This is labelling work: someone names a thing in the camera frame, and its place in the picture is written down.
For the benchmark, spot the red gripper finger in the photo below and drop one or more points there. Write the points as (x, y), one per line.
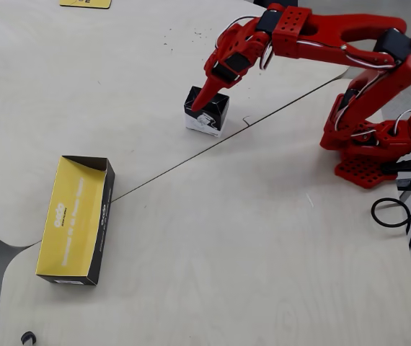
(212, 90)

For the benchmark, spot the small black white box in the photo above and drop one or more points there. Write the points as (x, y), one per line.
(205, 126)

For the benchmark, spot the red robot arm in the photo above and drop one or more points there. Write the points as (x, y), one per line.
(353, 25)

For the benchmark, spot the long yellow black okdo box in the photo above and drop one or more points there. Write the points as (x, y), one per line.
(68, 223)

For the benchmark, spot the yellow card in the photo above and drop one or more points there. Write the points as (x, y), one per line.
(83, 3)

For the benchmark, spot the black table clamp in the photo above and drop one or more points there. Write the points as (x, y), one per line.
(407, 184)

